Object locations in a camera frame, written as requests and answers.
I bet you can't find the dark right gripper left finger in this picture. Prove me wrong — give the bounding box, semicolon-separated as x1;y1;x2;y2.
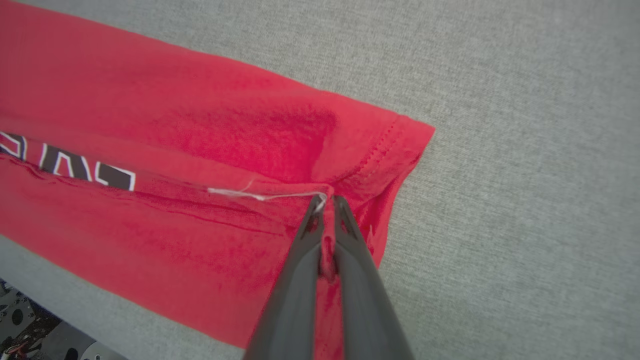
243;195;326;360

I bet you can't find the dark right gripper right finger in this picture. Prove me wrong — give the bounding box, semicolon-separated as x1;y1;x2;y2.
332;195;416;360

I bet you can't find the red and white T-shirt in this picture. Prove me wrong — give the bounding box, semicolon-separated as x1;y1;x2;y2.
0;0;436;360

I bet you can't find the grey fabric cushion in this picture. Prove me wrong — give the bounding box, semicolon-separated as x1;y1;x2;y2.
0;0;640;360

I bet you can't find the robot wheeled base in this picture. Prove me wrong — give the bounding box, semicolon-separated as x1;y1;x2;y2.
0;279;128;360

